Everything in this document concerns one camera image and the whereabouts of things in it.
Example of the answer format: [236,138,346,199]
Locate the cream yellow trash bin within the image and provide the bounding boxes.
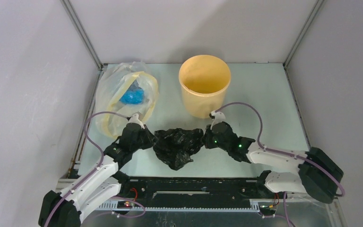
[178,55,231,119]

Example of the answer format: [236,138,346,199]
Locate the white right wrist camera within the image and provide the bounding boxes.
[209,111,226,129]

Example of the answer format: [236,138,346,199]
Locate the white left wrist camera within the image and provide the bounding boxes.
[128,113,145,129]

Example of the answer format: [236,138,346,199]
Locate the left circuit board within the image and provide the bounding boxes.
[117,201,135,209]

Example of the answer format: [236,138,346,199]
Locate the black trash bag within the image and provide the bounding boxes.
[153,128,204,171]

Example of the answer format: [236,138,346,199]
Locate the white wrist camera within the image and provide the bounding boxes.
[128,113,145,129]
[209,111,226,129]

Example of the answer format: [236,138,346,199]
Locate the left aluminium frame post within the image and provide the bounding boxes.
[60,0,104,70]

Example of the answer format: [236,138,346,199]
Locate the circuit board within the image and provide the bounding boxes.
[117,201,135,209]
[259,204,278,218]

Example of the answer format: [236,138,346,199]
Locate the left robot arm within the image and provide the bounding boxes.
[38,122,156,227]

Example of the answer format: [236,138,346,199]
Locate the aluminium frame post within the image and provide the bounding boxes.
[283,0,326,69]
[60,0,104,70]

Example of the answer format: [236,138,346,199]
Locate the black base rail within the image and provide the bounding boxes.
[112,171,283,211]

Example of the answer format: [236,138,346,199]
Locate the clear plastic bag yellow rim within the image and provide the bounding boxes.
[95,61,159,123]

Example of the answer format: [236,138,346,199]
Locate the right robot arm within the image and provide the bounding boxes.
[203,122,344,204]

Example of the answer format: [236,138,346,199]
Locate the right circuit board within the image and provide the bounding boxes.
[259,204,278,218]

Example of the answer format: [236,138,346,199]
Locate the blue trash bag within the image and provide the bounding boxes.
[120,81,145,105]

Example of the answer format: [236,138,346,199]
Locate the right aluminium frame post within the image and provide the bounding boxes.
[283,0,326,69]

